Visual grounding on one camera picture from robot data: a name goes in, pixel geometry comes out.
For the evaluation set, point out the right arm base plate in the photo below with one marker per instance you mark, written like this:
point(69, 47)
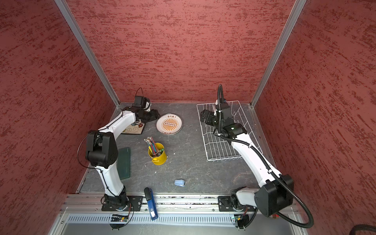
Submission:
point(231, 204)

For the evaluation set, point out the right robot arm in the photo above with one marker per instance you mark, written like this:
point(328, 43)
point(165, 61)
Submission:
point(231, 136)

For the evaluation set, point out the green rectangular block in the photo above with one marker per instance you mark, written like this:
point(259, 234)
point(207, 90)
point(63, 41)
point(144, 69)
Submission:
point(124, 163)

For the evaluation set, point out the yellow pencil cup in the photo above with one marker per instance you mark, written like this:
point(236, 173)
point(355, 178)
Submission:
point(158, 158)

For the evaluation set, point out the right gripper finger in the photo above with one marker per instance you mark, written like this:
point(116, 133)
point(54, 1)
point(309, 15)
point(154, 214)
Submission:
point(206, 120)
point(204, 113)

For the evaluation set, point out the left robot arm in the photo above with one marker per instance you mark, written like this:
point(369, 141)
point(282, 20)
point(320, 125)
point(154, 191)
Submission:
point(102, 150)

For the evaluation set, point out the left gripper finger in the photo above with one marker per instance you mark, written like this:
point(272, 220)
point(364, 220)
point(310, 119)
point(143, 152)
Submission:
point(149, 119)
point(154, 114)

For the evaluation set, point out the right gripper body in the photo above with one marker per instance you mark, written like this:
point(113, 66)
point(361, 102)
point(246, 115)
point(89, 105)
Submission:
point(216, 122)

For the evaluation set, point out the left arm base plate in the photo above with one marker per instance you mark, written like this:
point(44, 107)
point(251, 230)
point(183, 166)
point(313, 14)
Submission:
point(132, 203)

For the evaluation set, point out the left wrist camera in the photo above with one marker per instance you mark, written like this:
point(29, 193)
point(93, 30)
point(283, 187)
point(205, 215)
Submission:
point(148, 104)

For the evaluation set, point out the blue black stapler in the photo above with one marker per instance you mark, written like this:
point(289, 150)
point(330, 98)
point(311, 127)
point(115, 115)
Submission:
point(151, 203)

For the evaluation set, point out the coloured pencils bundle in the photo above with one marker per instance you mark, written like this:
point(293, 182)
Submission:
point(152, 145)

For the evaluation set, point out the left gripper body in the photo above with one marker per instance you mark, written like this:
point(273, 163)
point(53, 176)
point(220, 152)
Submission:
point(145, 113)

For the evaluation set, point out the light blue eraser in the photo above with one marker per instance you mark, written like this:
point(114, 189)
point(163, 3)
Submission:
point(180, 182)

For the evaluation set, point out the square floral plate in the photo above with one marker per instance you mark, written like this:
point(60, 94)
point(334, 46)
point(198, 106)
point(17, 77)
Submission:
point(135, 128)

